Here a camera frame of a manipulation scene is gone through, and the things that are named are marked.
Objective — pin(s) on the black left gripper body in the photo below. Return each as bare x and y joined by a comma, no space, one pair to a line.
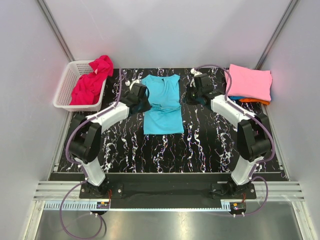
144,104

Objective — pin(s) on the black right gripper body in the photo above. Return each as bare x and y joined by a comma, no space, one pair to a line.
192,96

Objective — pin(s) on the cyan t shirt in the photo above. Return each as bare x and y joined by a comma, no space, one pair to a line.
165,115

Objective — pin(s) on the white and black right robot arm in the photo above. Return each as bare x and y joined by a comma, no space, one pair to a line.
254,138

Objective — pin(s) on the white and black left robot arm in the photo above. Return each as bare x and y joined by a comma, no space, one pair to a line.
84,137

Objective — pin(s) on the blue folded t shirt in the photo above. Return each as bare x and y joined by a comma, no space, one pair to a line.
236,98

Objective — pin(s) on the pink folded t shirt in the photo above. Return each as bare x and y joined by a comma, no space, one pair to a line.
249,83

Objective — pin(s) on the red t shirt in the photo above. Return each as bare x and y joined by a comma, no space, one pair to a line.
88,88

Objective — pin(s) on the orange folded t shirt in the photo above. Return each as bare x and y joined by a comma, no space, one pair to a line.
254,100

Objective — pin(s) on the black marbled table mat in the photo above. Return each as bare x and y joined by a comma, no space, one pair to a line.
208,144

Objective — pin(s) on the white plastic basket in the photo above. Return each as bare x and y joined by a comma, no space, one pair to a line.
71,74

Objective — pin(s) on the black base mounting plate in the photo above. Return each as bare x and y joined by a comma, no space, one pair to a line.
168,190

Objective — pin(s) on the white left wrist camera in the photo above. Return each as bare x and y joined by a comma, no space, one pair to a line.
131,83

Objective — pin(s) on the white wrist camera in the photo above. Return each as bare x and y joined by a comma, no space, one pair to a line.
131,83
195,73

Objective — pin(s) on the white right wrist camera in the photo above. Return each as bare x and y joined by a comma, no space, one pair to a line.
195,73

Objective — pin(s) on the aluminium frame rail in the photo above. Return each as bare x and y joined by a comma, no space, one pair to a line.
277,190

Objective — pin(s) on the white slotted cable duct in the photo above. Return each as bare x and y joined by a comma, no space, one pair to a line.
77,205

